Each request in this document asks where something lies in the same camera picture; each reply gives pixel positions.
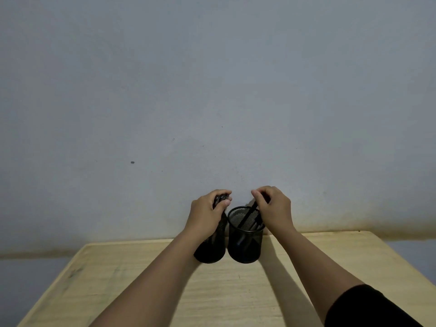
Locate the person's left hand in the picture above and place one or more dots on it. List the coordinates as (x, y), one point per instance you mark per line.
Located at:
(203, 216)

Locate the person's right hand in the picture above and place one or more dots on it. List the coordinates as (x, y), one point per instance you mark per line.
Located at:
(277, 211)

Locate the person's left thumb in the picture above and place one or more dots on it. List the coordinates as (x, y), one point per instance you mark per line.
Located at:
(225, 202)

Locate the person's right thumb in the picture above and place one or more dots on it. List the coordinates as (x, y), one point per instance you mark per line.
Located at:
(261, 202)

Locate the bundle of black pens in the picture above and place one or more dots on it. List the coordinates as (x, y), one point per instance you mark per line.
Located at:
(219, 200)

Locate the black pen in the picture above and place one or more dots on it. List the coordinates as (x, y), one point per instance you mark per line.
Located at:
(247, 217)

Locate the person's left forearm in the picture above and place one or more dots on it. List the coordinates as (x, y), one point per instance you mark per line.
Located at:
(153, 286)

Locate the person's right forearm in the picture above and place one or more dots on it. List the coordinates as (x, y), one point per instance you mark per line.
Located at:
(311, 269)

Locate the black mesh pen cup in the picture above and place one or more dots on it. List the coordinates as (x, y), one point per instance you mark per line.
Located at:
(245, 246)
(213, 248)

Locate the black sleeve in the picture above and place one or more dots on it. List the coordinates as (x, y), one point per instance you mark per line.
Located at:
(368, 308)

